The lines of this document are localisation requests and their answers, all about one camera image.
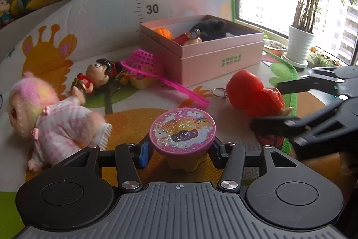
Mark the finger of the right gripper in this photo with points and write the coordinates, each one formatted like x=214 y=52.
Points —
x=324 y=79
x=279 y=125

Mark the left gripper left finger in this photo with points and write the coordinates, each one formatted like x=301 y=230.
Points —
x=129 y=158

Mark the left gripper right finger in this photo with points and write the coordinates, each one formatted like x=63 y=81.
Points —
x=230 y=158

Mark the pink cupcake toy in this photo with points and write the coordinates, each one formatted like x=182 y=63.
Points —
x=183 y=136

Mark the red hooded doll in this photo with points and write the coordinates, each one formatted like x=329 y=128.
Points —
x=246 y=92

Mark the black plush cat toy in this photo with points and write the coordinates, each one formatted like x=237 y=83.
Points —
x=211 y=29

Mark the red black figurine doll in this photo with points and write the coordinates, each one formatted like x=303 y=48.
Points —
x=191 y=37

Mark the orange toy pumpkin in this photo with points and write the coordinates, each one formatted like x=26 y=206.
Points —
x=164 y=32

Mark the red flower pot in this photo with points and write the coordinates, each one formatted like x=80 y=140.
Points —
x=275 y=47

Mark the baby doll pink pajamas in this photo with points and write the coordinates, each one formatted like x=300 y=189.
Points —
x=57 y=128

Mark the black haired figurine doll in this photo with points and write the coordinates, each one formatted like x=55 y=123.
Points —
x=97 y=74

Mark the pink toy net scoop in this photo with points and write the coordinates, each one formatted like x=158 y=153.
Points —
x=148 y=64

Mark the pink cardboard box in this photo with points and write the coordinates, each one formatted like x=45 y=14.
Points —
x=196 y=63

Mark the small cartoon boy doll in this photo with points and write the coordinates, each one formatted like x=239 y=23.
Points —
x=5 y=15

